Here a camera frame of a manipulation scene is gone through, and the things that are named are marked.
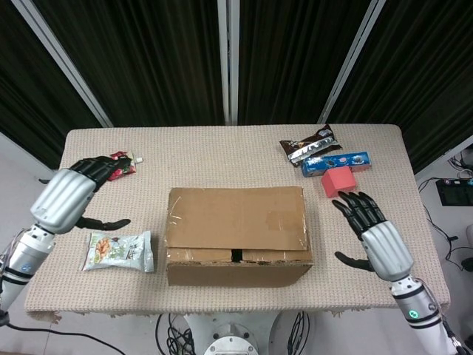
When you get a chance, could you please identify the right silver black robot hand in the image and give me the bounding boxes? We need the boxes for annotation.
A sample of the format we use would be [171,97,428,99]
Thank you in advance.
[331,191,415,282]

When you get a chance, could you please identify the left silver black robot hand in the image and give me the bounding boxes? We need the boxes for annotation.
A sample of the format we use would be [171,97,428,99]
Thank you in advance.
[29,155,132,236]

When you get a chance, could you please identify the cardboard box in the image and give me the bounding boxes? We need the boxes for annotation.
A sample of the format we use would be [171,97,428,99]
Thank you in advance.
[166,186,315,288]

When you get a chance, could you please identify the red spouted juice pouch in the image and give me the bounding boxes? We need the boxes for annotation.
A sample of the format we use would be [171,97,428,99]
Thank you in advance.
[106,149,144,182]

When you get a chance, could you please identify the white green snack bag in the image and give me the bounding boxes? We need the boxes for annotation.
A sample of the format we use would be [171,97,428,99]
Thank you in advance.
[81,230,154,274]

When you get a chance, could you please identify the red cube block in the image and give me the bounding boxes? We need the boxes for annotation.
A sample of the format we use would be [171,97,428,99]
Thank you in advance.
[320,166,358,200]

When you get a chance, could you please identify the black electronic device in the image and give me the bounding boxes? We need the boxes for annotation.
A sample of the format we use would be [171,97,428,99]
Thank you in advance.
[435,177,473,207]

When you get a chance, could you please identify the blue cookie box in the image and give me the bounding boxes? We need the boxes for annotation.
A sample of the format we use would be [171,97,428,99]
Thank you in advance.
[301,150,372,178]

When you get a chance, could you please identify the black pleated curtain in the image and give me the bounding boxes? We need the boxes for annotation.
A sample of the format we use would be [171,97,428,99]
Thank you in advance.
[33,0,227,127]
[0,0,103,160]
[238,0,370,126]
[328,0,473,175]

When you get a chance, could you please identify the brown chocolate snack bag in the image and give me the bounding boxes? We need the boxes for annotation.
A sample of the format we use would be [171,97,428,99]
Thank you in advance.
[279,124,341,168]

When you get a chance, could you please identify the beige waffle tablecloth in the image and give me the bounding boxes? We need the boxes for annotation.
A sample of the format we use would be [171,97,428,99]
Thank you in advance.
[24,124,451,325]

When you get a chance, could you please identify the black floor cables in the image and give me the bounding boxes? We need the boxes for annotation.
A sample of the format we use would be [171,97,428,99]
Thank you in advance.
[417,147,473,273]

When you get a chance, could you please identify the black cable bundle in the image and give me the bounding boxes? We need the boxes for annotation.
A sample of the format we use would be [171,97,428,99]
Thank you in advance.
[154,311,195,355]
[286,310,310,355]

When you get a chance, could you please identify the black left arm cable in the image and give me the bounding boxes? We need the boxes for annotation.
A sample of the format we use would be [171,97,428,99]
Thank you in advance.
[0,320,104,355]

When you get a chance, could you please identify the white metal frame post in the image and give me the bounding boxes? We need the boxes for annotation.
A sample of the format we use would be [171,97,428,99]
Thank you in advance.
[217,0,240,126]
[318,0,387,125]
[10,0,114,129]

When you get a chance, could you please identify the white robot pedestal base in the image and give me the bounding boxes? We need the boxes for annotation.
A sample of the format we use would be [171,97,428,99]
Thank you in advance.
[183,310,282,355]

